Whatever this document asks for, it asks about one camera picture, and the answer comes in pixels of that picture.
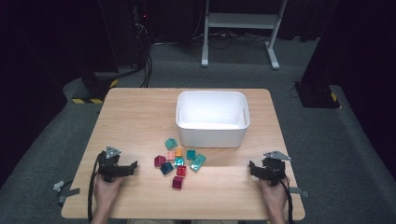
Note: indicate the small orange toy brick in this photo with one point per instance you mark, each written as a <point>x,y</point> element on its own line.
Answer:
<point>178,152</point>

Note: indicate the long teal toy brick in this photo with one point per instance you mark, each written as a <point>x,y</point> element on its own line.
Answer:
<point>198,162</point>

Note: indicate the white plastic bin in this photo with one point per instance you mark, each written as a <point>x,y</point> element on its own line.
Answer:
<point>213,135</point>

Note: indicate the person's left hand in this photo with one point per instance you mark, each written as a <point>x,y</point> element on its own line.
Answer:
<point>106,189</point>

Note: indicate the red square toy brick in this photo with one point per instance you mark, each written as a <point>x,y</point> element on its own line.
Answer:
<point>181,170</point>

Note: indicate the shiny cyan toy brick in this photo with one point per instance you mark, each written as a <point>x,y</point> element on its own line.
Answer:
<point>179,162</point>

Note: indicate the pink square toy brick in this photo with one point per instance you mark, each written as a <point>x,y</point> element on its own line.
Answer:
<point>170,156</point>

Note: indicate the black stand base striped edge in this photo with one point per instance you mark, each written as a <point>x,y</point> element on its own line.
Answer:
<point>93,88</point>

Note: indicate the dark blue sloped toy brick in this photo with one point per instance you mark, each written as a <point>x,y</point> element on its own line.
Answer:
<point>166,168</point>

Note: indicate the teal square toy brick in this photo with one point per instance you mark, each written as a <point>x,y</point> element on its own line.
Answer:
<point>191,154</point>

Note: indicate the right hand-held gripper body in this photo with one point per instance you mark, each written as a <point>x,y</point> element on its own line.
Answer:
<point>274,169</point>

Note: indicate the white metal stand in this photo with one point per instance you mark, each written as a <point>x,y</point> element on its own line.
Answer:
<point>241,21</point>

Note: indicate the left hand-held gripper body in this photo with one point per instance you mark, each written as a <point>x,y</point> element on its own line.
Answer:
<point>109,166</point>

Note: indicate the person's right hand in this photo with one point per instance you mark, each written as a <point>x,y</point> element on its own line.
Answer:
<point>275,196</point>

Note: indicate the dark grey tape strip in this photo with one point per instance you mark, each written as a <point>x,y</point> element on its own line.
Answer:
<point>69,193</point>
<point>299,191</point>

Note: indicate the magenta cube toy brick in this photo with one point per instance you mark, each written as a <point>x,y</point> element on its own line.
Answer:
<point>177,182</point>

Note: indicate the teal sloped toy brick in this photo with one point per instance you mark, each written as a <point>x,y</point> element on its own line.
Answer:
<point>171,143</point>

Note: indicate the dark magenta sloped toy brick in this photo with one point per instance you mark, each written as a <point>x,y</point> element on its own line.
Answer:
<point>159,160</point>

